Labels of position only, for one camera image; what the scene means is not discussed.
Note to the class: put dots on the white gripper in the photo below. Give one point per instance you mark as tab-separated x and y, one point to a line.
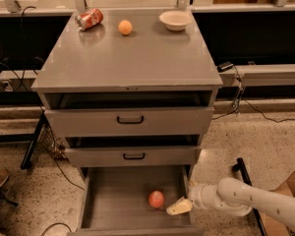
196	195

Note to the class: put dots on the grey bottom drawer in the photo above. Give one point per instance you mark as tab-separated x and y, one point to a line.
116	203

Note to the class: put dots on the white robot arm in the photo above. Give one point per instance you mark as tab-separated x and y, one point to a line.
233	196

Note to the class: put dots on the grey top drawer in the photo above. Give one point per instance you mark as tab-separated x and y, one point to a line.
129	122

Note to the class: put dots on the orange fruit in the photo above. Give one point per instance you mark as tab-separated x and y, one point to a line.
125	27

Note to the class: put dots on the grey drawer cabinet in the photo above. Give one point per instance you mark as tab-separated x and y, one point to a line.
152	67

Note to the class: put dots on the grey drawer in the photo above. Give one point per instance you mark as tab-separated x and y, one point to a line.
116	203
129	122
132	156

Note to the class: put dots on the cardboard box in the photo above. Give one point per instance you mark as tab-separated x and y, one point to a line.
272	226

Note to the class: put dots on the black table leg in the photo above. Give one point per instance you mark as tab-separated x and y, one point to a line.
26	164

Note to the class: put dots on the black power adapter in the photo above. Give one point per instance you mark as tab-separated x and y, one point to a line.
224	67

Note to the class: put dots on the white bowl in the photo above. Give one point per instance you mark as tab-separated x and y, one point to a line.
175	20

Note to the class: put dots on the red apple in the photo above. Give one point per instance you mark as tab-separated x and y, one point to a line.
156	199

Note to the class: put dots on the grey middle drawer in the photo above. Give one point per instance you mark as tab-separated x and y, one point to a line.
132	156

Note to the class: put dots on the red soda can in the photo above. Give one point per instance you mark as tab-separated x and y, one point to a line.
88	19

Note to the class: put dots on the black metal stand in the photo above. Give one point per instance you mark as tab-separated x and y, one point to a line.
240	166

